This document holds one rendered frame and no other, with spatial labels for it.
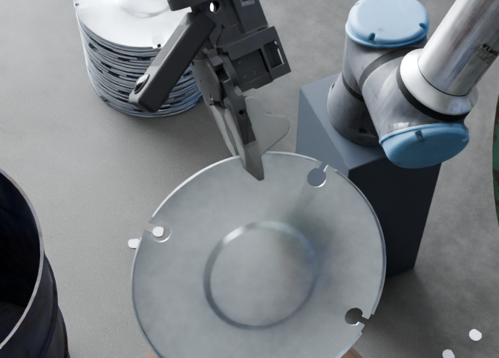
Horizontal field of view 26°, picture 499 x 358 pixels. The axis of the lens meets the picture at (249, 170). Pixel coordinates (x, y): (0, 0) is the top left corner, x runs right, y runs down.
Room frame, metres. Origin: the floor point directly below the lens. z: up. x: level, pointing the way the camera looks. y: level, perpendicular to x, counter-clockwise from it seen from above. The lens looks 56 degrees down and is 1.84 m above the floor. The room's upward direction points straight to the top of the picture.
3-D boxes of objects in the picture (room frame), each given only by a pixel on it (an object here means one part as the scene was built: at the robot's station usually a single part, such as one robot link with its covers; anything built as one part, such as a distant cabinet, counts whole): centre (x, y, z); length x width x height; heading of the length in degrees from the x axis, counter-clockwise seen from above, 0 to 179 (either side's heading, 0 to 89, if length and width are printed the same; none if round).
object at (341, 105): (1.04, -0.20, 0.50); 0.15 x 0.15 x 0.10
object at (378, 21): (1.03, -0.20, 0.62); 0.13 x 0.12 x 0.14; 14
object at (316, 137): (1.04, -0.20, 0.23); 0.18 x 0.18 x 0.45; 24
